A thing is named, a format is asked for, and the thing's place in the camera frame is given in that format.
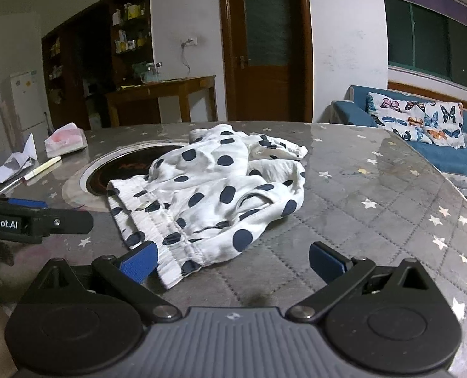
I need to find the white polka dot garment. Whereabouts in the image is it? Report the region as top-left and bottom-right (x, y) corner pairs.
(107, 125), (308, 289)

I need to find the crumpled white paper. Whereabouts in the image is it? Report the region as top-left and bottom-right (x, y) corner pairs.
(0, 133), (38, 183)

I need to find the white marker pen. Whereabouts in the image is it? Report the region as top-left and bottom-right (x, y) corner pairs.
(23, 156), (62, 182)

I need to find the round induction cooker inset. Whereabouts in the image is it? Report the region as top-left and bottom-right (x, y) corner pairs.
(62, 141), (185, 213)

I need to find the pink tissue pack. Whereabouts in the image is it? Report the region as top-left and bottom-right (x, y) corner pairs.
(45, 123), (87, 158)

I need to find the white refrigerator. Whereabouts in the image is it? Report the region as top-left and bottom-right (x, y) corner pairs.
(9, 70), (48, 148)

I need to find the blue sofa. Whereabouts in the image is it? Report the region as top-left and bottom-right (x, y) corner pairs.
(330, 85), (467, 198)

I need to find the dark wooden shelf cabinet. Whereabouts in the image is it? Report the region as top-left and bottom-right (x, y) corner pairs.
(41, 0), (154, 130)

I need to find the butterfly print pillow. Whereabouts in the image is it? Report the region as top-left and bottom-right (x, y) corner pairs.
(367, 92), (466, 148)

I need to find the glass kettle on table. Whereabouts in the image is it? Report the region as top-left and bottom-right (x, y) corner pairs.
(132, 62), (162, 84)

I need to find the wooden side table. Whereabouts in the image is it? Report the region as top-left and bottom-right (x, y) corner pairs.
(107, 75), (218, 127)

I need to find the green framed window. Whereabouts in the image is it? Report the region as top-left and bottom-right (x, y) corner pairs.
(384, 0), (467, 88)

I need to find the dark wooden door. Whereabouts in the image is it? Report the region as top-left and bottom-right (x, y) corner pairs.
(220, 0), (314, 122)

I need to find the wall socket with cord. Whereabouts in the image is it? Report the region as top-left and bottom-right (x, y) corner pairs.
(180, 36), (198, 77)

